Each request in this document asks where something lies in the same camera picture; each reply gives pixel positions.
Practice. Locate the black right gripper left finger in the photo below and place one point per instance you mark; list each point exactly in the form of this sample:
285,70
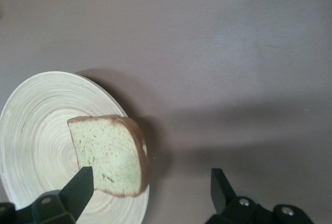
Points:
77,190

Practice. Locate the round wooden plate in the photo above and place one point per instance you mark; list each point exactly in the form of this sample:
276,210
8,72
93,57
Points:
39,136

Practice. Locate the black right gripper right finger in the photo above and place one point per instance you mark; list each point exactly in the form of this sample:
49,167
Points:
220,190

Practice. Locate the slice of bread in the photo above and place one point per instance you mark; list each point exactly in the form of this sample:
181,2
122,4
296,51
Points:
109,151

